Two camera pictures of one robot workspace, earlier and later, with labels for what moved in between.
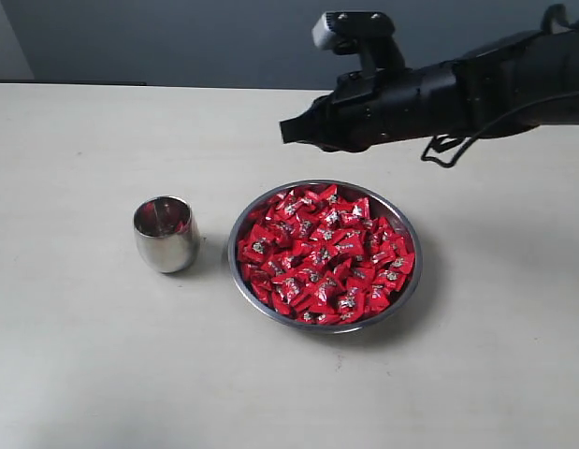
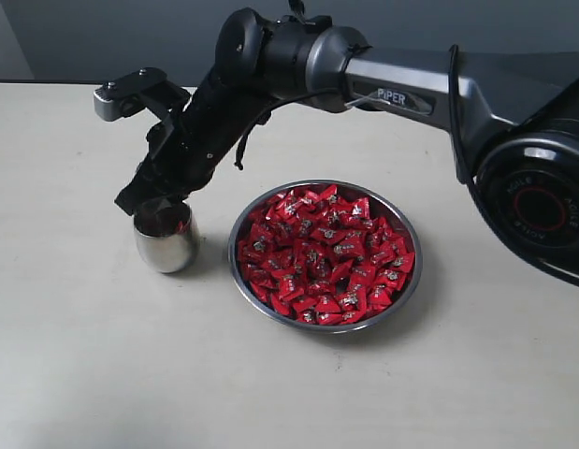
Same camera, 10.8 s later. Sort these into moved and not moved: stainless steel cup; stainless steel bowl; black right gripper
Moved: black right gripper
Not moved: stainless steel bowl; stainless steel cup
